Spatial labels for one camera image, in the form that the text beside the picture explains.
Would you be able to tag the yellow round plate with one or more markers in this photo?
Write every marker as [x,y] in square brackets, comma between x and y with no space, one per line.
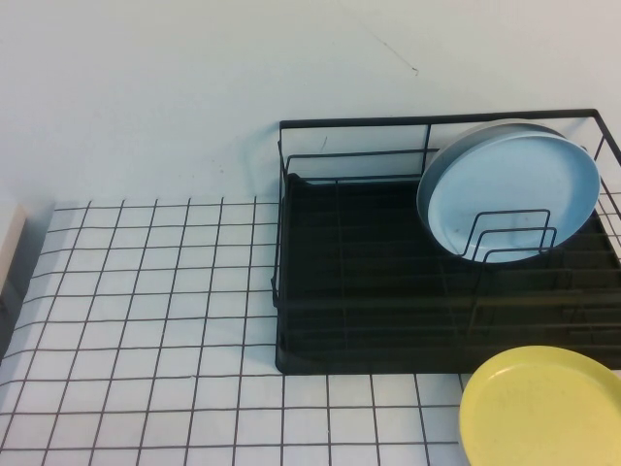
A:
[543,412]

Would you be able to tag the light blue round plate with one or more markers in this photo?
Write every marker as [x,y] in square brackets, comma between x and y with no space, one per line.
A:
[509,189]

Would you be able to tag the grey round plate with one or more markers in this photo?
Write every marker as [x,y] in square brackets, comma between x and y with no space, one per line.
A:
[504,127]

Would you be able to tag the black plastic drip tray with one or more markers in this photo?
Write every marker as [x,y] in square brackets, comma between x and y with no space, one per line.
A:
[364,233]

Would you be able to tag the white grid pattern tablecloth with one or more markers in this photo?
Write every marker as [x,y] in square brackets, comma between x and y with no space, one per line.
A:
[145,340]

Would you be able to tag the beige box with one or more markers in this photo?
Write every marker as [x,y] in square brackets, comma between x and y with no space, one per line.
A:
[10,242]

